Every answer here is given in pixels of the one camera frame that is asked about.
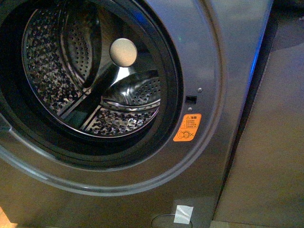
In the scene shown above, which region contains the grey front-load washing machine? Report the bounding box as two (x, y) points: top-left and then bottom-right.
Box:
(0, 0), (273, 228)

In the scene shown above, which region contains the orange warning sticker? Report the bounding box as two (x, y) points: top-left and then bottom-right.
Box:
(173, 114), (201, 142)

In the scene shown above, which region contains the steel washer drum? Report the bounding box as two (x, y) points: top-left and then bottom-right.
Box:
(22, 0), (161, 138)

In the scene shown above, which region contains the silver tape patch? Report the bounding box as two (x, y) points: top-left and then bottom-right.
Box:
(173, 205), (194, 225)

